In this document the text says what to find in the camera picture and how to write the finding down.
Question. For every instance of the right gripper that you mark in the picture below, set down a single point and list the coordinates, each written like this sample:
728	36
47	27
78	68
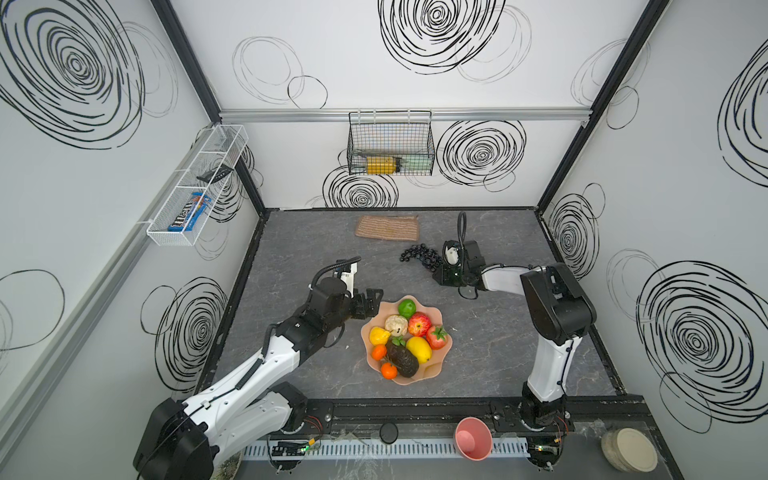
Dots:
450	276

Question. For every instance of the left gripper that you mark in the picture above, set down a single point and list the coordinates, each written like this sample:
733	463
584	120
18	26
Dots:
365	302

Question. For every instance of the black grape bunch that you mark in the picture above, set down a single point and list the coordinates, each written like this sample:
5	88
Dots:
427	257

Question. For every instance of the small yellow lemon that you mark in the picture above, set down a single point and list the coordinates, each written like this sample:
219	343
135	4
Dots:
379	336

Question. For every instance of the cream fake pear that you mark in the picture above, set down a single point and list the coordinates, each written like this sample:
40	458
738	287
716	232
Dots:
396	325

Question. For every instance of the green fake lime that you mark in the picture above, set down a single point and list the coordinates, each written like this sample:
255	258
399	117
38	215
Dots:
407	308

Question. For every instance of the orange tangerine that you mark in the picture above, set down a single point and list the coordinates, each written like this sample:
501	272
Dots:
388	371
379	352

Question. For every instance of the pink wavy fruit bowl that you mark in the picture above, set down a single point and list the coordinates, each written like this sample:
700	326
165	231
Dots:
428	370

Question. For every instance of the red fake bell pepper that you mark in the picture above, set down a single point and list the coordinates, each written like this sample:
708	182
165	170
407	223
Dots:
419	324

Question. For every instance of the large yellow lemon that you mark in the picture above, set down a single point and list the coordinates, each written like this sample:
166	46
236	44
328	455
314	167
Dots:
420	348

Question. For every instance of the dark fake avocado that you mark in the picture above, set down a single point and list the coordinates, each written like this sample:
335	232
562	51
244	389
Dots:
404	361

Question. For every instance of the red green apple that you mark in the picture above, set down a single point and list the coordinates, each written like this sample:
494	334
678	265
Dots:
436	337

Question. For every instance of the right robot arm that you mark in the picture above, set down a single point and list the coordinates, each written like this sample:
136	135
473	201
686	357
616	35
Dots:
560	311

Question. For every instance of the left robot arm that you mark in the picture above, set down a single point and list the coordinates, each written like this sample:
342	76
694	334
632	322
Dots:
190	439

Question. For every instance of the brown woven mat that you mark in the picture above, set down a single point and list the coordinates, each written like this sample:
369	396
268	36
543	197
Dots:
390	228

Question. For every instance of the green item in basket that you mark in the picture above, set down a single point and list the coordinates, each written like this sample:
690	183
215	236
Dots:
416	164

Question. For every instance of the yellow sponge in basket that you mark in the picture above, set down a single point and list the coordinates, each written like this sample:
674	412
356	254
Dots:
382	165

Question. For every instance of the black round knob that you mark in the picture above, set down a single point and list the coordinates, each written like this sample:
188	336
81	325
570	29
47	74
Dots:
388	433

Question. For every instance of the pink cup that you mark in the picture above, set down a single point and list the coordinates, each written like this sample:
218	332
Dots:
473	439

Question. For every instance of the black remote control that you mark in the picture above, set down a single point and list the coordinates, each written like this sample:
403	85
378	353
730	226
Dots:
214	175

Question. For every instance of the blue candy packet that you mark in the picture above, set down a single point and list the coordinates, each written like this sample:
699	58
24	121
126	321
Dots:
189	213

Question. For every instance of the beige stacked bowls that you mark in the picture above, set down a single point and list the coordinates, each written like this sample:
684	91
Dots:
629	450

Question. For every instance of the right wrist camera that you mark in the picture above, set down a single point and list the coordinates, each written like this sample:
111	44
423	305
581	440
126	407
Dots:
452	255

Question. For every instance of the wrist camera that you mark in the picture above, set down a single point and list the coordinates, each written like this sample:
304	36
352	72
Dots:
346	273
452	255

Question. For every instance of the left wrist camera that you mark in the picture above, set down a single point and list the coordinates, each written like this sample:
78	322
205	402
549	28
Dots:
346	273

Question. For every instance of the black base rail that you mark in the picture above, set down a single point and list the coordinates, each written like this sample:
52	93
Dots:
501	414

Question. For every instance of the black wire wall basket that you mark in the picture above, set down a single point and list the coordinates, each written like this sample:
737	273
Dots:
392	133

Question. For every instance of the white slotted cable duct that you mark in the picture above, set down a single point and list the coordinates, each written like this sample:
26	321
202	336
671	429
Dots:
347	449

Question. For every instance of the white wire wall shelf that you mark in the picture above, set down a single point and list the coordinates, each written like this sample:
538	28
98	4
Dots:
217	145

